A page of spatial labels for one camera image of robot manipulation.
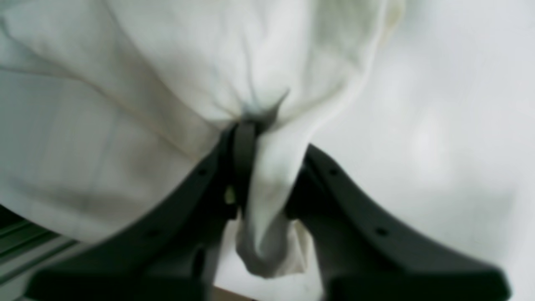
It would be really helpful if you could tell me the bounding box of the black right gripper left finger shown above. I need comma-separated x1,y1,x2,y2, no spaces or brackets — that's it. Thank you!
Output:
25,122,257,301

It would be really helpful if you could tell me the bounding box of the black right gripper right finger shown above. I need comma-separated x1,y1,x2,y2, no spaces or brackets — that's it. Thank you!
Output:
286,145,511,301

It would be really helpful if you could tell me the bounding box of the white t-shirt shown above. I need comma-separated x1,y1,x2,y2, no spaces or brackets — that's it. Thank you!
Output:
1,0,405,278

